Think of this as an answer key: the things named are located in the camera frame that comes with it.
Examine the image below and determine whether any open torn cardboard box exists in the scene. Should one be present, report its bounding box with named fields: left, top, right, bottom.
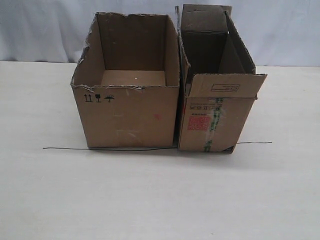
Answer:
left=70, top=12, right=180, bottom=148

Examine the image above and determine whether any red-printed cardboard box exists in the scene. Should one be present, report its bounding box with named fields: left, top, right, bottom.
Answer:
left=175, top=4, right=267, bottom=153

